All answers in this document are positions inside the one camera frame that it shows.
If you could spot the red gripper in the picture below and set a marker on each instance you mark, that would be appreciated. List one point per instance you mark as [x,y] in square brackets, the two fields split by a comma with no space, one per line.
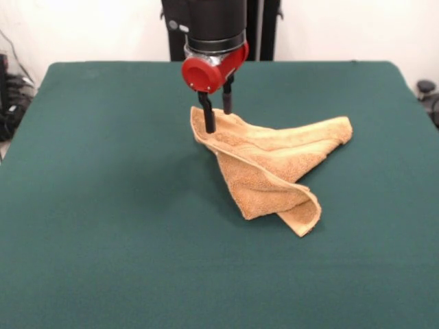
[202,75]

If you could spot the tan terry towel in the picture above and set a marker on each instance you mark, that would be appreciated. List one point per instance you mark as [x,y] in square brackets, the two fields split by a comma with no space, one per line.
[267,164]

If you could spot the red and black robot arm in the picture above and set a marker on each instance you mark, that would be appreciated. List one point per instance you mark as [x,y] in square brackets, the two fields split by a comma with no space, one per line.
[216,24]

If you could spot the dark green table cloth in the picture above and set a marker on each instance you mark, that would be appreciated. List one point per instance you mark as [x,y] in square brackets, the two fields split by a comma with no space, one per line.
[103,205]

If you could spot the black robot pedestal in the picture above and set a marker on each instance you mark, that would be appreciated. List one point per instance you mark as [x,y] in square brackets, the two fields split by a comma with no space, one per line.
[267,31]

